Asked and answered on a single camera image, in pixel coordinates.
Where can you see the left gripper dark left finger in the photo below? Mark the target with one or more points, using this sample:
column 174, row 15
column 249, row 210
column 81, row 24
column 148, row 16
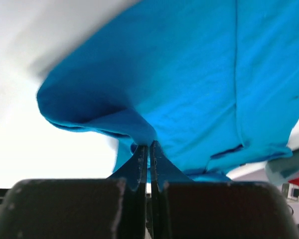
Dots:
column 111, row 208

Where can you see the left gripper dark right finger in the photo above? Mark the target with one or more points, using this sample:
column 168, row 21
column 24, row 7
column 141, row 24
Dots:
column 185, row 209

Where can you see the blue t shirt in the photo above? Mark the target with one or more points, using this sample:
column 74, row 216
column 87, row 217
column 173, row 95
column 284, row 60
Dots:
column 216, row 82

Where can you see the teal plastic basket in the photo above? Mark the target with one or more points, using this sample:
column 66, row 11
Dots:
column 282, row 170

